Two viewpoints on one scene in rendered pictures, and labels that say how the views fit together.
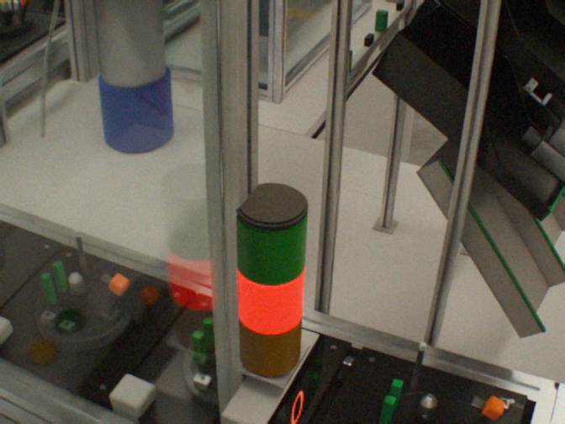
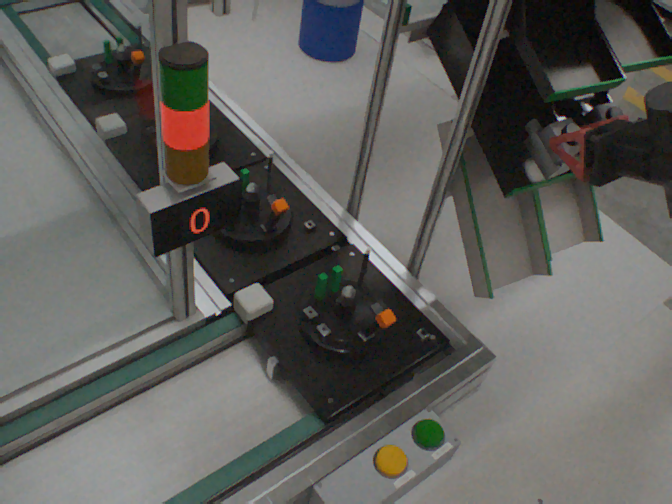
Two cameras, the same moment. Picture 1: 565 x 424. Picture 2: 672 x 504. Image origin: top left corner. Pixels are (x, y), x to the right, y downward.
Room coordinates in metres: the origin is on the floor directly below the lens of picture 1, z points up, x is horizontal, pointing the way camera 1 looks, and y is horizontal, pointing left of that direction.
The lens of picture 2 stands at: (-0.04, -0.37, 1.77)
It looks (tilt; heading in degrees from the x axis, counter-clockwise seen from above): 46 degrees down; 21
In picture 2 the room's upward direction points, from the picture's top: 11 degrees clockwise
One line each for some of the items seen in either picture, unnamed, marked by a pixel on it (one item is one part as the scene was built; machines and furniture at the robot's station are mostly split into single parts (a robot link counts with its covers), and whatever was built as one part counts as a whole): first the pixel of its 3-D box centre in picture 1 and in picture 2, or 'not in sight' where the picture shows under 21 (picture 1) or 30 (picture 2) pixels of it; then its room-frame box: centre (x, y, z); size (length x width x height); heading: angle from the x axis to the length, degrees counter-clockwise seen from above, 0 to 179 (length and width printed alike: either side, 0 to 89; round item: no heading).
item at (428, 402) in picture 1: (428, 403); (348, 292); (0.56, -0.18, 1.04); 0.02 x 0.02 x 0.03
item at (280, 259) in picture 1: (271, 237); (184, 78); (0.43, 0.01, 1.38); 0.05 x 0.05 x 0.05
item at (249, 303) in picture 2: not in sight; (253, 304); (0.51, -0.05, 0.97); 0.05 x 0.05 x 0.04; 67
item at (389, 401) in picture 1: (387, 412); (321, 287); (0.56, -0.13, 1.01); 0.01 x 0.01 x 0.05; 67
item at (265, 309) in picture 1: (270, 288); (185, 118); (0.43, 0.01, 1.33); 0.05 x 0.05 x 0.05
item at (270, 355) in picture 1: (270, 334); (186, 154); (0.43, 0.01, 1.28); 0.05 x 0.05 x 0.05
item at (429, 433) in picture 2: not in sight; (428, 434); (0.46, -0.37, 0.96); 0.04 x 0.04 x 0.02
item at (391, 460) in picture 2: not in sight; (390, 461); (0.39, -0.34, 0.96); 0.04 x 0.04 x 0.02
